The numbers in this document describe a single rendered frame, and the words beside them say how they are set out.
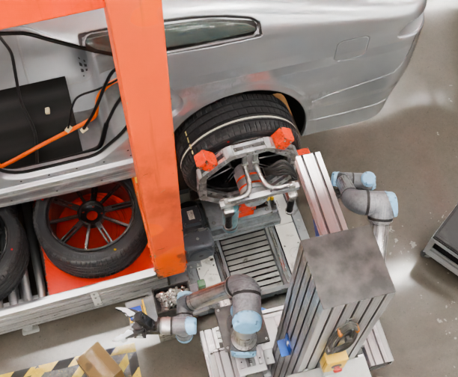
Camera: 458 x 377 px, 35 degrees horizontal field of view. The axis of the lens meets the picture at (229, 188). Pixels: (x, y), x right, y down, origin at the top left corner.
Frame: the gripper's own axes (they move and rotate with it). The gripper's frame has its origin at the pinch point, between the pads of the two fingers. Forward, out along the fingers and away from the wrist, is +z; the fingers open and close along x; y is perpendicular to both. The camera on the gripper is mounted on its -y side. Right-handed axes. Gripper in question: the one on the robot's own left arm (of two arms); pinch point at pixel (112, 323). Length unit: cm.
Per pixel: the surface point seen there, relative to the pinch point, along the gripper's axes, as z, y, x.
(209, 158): -40, 1, 90
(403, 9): -131, -58, 134
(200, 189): -35, 27, 90
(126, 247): 7, 63, 76
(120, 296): 12, 95, 62
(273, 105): -73, -4, 122
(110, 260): 15, 66, 69
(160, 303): -14, 64, 42
